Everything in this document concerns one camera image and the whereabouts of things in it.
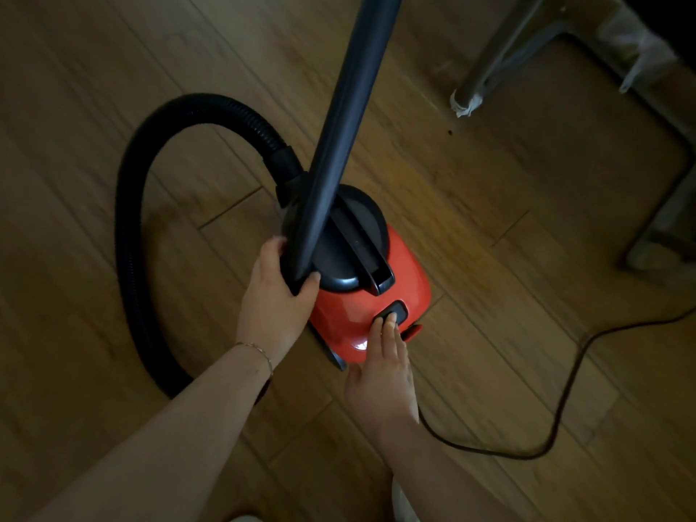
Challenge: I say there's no person's right hand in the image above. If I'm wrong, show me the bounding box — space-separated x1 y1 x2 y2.
344 312 420 438

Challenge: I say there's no person's left hand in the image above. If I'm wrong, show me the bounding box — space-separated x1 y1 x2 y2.
235 236 322 370

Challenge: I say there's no dark vacuum wand tube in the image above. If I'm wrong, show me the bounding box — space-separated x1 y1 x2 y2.
280 0 406 295

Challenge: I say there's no person's right forearm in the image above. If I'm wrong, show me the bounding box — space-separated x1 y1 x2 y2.
376 415 523 522

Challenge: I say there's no person's left forearm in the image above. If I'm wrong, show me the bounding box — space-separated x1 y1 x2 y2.
30 342 273 522

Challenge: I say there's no red canister vacuum cleaner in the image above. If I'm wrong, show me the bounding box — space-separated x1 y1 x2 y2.
276 182 433 373

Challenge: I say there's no white cloth leg wrap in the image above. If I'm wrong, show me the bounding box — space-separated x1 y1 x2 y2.
449 91 485 118

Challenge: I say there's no white crumpled cloth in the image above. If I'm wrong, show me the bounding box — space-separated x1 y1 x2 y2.
597 4 680 94

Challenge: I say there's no thin gold bracelet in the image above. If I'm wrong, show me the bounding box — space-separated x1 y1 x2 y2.
234 341 275 377

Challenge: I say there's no black power cord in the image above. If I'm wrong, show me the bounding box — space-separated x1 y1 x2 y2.
416 305 696 461

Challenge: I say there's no black corrugated vacuum hose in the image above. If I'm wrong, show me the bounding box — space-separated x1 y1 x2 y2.
113 93 306 400

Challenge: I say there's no metal furniture frame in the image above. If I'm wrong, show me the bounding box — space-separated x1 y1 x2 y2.
451 0 696 278

